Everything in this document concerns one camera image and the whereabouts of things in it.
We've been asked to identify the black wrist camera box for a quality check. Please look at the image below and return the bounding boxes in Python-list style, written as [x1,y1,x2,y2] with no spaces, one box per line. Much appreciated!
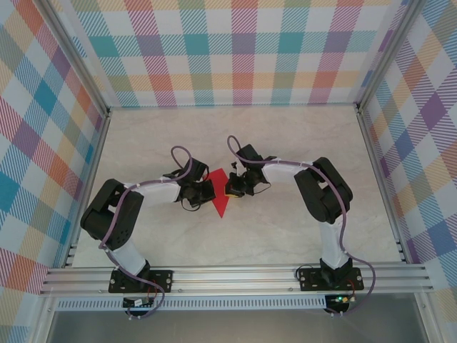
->
[235,144,263,169]
[181,159,210,183]

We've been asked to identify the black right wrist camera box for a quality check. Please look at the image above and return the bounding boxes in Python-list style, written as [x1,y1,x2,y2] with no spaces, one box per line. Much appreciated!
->
[235,144,263,169]

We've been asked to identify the aluminium side rail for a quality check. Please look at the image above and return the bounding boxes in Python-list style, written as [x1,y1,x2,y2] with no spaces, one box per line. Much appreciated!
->
[355,103,410,264]
[64,109,112,268]

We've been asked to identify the aluminium frame post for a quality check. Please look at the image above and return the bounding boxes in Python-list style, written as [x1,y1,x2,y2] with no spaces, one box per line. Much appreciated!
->
[356,0,429,109]
[41,0,111,116]

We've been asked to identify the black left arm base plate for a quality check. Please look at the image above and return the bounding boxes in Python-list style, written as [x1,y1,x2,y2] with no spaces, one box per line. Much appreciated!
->
[109,268,175,294]

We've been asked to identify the aluminium mounting rail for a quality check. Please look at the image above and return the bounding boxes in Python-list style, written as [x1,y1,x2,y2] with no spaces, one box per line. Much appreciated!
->
[39,263,435,296]

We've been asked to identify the slotted metal cable tray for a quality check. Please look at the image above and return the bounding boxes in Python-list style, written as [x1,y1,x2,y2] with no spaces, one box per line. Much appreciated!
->
[55,296,328,311]

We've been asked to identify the red paper sheet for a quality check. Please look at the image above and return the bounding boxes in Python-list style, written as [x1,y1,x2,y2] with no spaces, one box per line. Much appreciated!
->
[206,167,231,219]

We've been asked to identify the thin black right gripper cable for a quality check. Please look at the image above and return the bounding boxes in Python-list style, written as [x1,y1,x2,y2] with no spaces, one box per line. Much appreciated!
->
[251,180,271,197]

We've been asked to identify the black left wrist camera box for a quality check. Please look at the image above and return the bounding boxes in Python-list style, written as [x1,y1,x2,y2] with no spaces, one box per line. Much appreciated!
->
[181,159,210,183]

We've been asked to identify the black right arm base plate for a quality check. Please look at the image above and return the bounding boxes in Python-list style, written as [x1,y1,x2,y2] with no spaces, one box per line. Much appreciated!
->
[298,267,364,292]

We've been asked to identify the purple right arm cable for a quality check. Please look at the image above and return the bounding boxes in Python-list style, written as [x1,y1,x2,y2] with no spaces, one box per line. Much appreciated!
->
[227,134,378,317]

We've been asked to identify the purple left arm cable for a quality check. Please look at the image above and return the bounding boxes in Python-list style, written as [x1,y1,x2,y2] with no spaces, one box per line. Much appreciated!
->
[98,144,201,321]

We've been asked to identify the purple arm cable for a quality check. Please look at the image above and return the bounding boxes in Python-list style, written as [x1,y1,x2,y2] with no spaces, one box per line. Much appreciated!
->
[98,144,201,321]
[227,134,378,317]

